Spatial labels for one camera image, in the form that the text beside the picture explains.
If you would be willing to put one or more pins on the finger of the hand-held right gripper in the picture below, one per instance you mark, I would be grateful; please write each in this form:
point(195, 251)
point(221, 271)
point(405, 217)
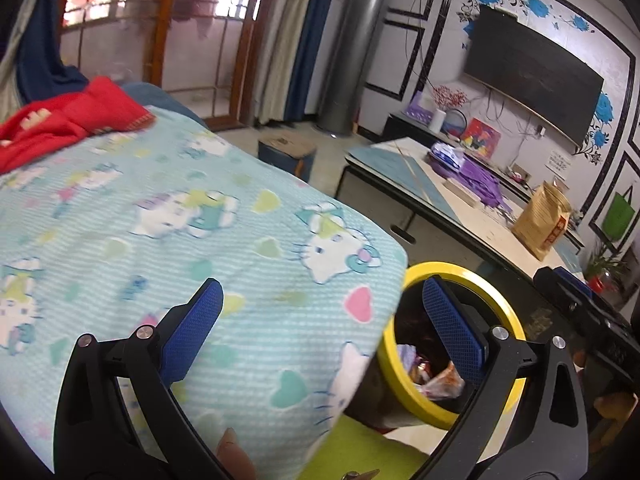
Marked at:
point(580, 287)
point(550, 285)

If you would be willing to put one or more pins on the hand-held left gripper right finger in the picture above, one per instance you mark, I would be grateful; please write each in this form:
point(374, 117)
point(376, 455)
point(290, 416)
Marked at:
point(452, 325)

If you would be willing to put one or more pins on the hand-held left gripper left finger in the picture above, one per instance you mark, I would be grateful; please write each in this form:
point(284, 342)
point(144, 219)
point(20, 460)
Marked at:
point(192, 330)

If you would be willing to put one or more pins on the black yellow-rimmed trash bin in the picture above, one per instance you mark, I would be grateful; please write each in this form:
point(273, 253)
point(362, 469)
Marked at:
point(440, 266)

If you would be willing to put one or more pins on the person's right hand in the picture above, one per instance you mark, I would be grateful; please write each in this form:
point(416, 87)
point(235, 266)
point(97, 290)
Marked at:
point(617, 415)

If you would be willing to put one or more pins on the person's left hand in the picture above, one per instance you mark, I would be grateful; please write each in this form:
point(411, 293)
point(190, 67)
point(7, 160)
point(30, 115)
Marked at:
point(236, 455)

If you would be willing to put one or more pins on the potted plant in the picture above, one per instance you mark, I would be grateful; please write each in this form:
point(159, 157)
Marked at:
point(605, 270)

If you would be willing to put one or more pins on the brown paper bag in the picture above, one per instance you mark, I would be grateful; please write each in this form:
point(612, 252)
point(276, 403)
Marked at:
point(540, 220)

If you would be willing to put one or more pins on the green bag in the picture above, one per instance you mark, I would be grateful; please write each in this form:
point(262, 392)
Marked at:
point(620, 215)

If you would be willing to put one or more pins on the white paper notice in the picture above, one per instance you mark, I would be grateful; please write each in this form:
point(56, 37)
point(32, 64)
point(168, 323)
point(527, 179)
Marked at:
point(558, 164)

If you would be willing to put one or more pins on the purple bag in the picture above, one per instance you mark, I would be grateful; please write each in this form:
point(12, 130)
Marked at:
point(480, 180)

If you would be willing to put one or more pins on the white power strip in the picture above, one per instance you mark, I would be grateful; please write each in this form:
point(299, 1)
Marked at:
point(462, 192)

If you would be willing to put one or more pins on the person's green pants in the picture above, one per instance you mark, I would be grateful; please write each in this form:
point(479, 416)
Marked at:
point(360, 447)

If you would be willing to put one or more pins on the colourful painting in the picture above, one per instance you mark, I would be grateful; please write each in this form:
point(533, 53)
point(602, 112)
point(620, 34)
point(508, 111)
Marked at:
point(480, 137)

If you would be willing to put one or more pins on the cat print blanket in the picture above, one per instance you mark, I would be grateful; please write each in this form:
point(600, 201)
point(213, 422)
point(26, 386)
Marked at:
point(150, 170)

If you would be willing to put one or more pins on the white blue snack packet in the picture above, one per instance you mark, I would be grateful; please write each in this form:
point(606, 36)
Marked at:
point(447, 152)

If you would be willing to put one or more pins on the coffee table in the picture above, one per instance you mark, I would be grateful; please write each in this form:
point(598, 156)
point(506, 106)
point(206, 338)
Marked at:
point(390, 160)

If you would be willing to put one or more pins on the round blue ornament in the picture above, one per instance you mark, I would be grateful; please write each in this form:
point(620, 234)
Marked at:
point(456, 125)

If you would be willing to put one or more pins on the white vase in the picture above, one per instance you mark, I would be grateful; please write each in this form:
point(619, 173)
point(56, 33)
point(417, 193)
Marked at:
point(438, 121)

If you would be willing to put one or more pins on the blue stool with brown top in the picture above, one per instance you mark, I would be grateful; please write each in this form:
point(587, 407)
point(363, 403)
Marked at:
point(285, 147)

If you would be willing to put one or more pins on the purple box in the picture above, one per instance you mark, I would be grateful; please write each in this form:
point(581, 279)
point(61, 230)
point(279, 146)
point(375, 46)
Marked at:
point(420, 110)

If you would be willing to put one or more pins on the blue grey sofa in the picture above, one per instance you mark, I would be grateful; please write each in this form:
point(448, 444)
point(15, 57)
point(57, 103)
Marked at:
point(160, 97)

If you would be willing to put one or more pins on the red blanket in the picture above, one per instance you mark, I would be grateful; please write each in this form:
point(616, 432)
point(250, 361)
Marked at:
point(75, 120)

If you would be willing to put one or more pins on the beige curtain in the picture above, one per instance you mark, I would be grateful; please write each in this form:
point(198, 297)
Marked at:
point(20, 25)
point(280, 60)

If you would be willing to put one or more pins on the grey floor air conditioner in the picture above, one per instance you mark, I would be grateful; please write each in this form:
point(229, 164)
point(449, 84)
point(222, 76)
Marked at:
point(350, 60)

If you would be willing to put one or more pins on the blue curtain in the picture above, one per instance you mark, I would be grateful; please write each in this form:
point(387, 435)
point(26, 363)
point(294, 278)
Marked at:
point(312, 60)
point(45, 75)

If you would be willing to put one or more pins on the wooden glass sliding door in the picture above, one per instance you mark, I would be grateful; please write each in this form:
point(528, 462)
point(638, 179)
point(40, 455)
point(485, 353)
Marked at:
point(160, 35)

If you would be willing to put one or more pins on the black wall television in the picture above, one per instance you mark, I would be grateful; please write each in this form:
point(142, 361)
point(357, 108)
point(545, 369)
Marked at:
point(530, 70)

